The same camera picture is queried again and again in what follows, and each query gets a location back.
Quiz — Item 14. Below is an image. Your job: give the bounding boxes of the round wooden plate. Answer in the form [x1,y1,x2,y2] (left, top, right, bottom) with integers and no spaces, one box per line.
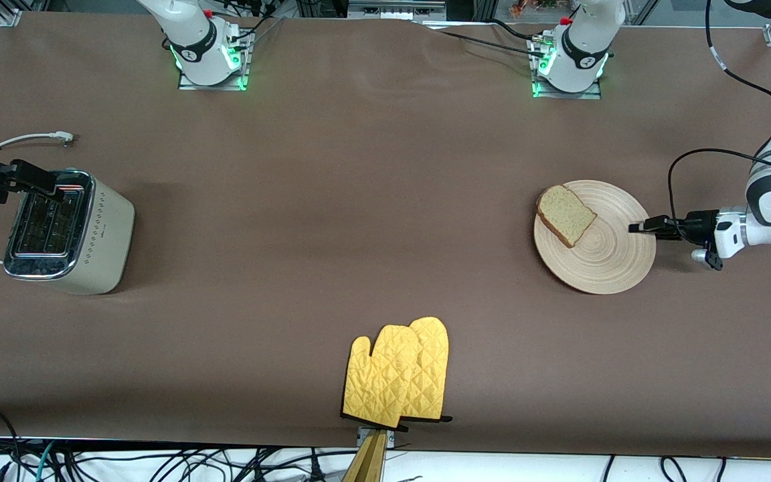
[533,179,657,295]

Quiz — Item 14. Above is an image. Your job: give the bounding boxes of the slice of bread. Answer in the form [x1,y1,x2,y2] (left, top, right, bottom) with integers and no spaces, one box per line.
[536,185,598,249]

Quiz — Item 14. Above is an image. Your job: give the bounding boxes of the cream and chrome toaster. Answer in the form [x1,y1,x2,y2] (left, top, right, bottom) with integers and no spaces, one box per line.
[3,169,136,296]

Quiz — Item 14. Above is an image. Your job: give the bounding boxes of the orange background object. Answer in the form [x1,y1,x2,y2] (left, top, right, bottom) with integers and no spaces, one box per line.
[509,0,560,19]

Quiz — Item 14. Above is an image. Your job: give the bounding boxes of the yellow quilted oven mitt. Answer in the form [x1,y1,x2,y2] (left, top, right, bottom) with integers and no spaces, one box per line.
[399,317,453,424]
[341,325,421,429]

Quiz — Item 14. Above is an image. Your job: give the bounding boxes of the grey metal box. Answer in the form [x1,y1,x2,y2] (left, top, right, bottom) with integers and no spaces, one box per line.
[347,0,446,19]

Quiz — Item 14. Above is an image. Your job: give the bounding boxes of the white toaster power cord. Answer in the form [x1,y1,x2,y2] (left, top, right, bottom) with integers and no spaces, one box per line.
[0,131,76,264]

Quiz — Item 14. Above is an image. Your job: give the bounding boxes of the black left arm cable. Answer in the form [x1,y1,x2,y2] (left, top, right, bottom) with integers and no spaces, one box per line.
[667,0,771,225]

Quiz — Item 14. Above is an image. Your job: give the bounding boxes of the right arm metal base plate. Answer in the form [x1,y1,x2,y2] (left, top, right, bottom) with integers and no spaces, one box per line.
[178,30,254,91]

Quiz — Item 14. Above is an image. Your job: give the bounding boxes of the short black base cable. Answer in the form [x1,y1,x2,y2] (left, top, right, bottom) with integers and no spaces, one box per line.
[489,19,537,41]

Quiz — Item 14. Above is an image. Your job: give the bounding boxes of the long black base cable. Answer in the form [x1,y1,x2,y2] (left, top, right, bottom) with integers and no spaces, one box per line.
[434,28,547,60]

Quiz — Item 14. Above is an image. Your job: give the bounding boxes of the teal cable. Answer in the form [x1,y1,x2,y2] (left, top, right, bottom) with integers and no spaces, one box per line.
[21,442,57,482]

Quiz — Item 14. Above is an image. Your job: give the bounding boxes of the small metal post bracket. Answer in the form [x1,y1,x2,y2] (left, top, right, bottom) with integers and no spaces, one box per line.
[356,426,397,449]

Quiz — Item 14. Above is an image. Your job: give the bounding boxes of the wooden camera post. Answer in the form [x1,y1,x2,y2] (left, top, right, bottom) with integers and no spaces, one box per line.
[342,430,388,482]

